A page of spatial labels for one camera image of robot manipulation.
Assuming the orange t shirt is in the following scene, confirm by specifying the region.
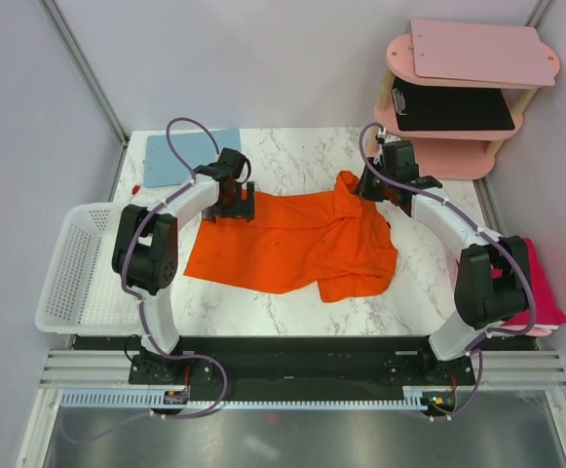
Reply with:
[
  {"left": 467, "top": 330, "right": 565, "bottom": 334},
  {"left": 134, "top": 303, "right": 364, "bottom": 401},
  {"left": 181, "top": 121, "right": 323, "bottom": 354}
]
[{"left": 184, "top": 171, "right": 398, "bottom": 303}]

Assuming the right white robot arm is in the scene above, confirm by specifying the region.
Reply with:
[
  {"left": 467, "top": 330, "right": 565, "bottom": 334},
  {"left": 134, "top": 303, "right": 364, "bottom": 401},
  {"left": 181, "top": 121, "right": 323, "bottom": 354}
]
[{"left": 357, "top": 138, "right": 537, "bottom": 384}]

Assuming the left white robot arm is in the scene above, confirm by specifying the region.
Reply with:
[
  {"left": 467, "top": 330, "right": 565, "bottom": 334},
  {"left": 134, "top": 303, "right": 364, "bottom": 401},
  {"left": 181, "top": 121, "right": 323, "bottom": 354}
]
[{"left": 111, "top": 148, "right": 255, "bottom": 383}]

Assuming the blue clipboard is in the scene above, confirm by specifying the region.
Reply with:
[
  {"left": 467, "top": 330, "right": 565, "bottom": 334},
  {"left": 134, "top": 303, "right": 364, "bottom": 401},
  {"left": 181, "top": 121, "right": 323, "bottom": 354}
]
[{"left": 143, "top": 127, "right": 243, "bottom": 189}]

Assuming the black clipboard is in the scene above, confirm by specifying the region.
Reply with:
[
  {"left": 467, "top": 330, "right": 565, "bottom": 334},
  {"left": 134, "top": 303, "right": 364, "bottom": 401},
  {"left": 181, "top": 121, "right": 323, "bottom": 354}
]
[{"left": 392, "top": 78, "right": 515, "bottom": 132}]

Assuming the pink three-tier shelf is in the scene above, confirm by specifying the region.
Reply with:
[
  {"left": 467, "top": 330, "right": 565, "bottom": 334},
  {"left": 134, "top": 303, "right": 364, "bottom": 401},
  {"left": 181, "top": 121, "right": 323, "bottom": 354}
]
[{"left": 374, "top": 31, "right": 560, "bottom": 180}]

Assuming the white plastic basket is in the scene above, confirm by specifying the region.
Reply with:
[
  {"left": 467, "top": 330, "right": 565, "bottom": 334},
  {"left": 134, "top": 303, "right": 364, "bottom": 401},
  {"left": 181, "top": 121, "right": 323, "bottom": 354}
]
[{"left": 35, "top": 203, "right": 142, "bottom": 336}]

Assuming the pink clipboard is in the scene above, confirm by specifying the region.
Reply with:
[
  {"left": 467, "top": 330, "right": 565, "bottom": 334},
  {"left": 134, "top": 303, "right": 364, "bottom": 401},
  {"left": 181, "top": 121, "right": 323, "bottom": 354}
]
[{"left": 410, "top": 19, "right": 555, "bottom": 87}]

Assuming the folded magenta t shirt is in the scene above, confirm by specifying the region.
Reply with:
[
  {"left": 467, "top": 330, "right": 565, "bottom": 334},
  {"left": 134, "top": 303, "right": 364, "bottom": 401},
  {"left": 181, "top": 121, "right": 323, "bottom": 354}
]
[{"left": 524, "top": 238, "right": 566, "bottom": 329}]

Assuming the folded light pink t shirt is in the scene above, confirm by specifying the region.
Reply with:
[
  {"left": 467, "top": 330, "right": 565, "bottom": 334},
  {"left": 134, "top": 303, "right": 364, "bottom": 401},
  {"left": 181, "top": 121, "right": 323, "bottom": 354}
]
[{"left": 447, "top": 257, "right": 558, "bottom": 337}]

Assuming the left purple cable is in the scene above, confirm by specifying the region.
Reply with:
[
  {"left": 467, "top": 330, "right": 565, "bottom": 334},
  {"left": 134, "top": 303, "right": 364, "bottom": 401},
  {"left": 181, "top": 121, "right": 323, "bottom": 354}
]
[{"left": 121, "top": 116, "right": 229, "bottom": 445}]

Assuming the white slotted cable duct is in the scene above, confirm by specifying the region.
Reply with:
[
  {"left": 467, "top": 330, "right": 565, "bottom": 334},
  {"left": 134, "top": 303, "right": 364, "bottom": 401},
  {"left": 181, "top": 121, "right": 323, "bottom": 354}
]
[{"left": 59, "top": 388, "right": 446, "bottom": 410}]

